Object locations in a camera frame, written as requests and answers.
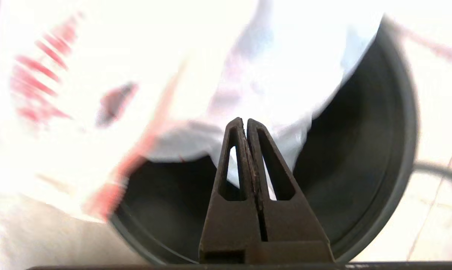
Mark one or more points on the fresh white red-print trash bag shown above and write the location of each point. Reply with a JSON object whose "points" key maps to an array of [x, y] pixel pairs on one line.
{"points": [[173, 75]]}

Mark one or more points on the black trash bin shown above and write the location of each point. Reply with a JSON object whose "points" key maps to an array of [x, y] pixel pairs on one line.
{"points": [[353, 157]]}

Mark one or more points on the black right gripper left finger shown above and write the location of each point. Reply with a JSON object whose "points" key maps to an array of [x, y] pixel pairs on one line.
{"points": [[229, 225]]}

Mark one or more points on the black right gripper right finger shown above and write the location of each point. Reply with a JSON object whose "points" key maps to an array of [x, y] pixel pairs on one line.
{"points": [[289, 225]]}

